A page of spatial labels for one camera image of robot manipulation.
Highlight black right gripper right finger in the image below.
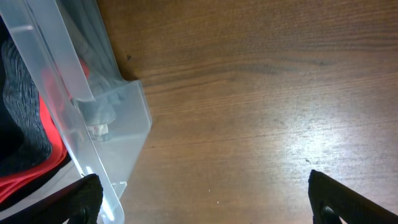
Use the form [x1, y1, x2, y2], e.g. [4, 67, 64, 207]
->
[308, 170, 397, 224]

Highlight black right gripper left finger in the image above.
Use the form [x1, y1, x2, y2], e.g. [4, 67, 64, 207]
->
[1, 174, 103, 224]

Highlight black red grey garment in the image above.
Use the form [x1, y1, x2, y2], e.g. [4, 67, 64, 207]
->
[1, 23, 71, 210]

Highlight light blue jeans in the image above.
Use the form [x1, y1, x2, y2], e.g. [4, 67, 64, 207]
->
[57, 0, 127, 141]

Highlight clear plastic storage bin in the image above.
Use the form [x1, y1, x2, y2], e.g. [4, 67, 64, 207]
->
[1, 0, 152, 223]

